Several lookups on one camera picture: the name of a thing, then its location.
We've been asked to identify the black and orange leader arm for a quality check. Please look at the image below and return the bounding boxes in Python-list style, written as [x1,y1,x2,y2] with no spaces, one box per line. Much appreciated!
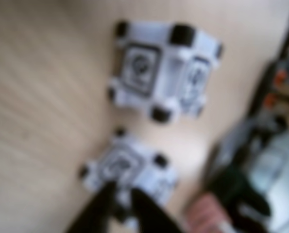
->
[202,31,289,219]

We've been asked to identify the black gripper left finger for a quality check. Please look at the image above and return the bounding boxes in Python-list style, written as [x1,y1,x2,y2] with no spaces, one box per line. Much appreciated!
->
[66,181,117,233]

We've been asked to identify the person's hand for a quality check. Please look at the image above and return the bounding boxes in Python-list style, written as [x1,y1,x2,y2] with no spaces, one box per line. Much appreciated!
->
[189,193,233,233]

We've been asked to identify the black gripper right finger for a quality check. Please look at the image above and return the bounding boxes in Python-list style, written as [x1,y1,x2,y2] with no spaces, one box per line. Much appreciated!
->
[131,187,187,233]

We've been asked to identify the white cube, crossed-letter symbol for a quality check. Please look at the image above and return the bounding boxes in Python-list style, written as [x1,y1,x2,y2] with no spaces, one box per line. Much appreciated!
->
[80,128,180,230]

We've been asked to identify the white cube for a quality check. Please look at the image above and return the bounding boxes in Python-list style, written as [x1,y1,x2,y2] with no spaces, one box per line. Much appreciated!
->
[80,128,180,230]
[107,21,225,125]

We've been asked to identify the dark grey flat device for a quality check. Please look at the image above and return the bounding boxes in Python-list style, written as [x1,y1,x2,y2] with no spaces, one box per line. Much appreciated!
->
[214,121,256,175]

